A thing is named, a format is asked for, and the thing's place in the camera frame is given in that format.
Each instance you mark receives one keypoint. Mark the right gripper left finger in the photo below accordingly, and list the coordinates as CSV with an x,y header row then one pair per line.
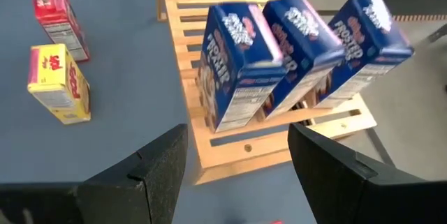
x,y
146,182

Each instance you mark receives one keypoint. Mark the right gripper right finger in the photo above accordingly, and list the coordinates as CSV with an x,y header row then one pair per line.
x,y
342,189

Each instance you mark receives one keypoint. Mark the yellow Corn Pops cereal box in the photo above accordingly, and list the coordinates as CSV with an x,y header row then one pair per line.
x,y
57,81

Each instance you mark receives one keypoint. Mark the blue Frosted Flakes cereal box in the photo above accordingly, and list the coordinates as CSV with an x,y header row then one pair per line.
x,y
370,42
241,67
304,42

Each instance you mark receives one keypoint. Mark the red Froot Loops cereal box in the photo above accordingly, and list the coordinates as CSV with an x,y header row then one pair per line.
x,y
57,18

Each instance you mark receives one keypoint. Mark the wooden slatted shelf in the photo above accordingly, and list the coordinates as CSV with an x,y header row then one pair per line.
x,y
223,154

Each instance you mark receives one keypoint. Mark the black hazard-striped floor strip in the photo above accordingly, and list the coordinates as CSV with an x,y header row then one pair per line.
x,y
401,2

